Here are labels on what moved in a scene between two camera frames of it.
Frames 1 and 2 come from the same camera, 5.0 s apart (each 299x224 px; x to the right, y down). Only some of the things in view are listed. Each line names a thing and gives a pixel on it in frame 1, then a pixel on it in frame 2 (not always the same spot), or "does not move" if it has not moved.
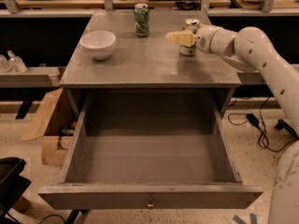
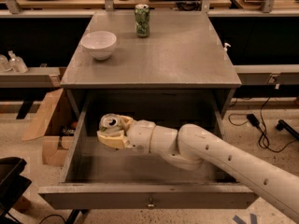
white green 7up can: [190, 24] to [110, 125]
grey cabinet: [149, 63] does not move
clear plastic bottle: [16, 64] does not move
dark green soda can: [141, 19] does not move
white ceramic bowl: [99, 43] does not move
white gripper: [204, 38] to [139, 135]
